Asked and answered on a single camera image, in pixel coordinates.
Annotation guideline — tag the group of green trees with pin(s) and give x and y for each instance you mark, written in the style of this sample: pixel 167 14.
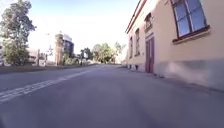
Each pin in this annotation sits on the group of green trees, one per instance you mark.
pixel 101 53

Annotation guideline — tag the round brick tower building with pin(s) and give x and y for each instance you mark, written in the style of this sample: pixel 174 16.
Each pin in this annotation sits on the round brick tower building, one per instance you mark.
pixel 63 46

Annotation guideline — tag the grey asphalt road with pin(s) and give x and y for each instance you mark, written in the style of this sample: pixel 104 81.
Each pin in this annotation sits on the grey asphalt road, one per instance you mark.
pixel 113 100

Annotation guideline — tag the tall dark green tree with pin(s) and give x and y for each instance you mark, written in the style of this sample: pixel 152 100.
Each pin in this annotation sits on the tall dark green tree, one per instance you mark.
pixel 15 33

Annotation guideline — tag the yellow building with red door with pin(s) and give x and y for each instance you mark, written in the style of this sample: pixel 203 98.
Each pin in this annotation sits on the yellow building with red door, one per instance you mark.
pixel 186 50

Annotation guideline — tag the low building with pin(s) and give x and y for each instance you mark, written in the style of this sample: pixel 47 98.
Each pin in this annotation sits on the low building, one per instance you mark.
pixel 33 56

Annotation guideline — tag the grass verge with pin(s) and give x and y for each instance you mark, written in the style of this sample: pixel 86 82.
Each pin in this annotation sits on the grass verge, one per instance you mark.
pixel 30 68

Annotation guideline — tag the pale cobbled strip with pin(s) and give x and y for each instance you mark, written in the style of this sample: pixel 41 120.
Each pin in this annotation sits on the pale cobbled strip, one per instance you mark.
pixel 30 88

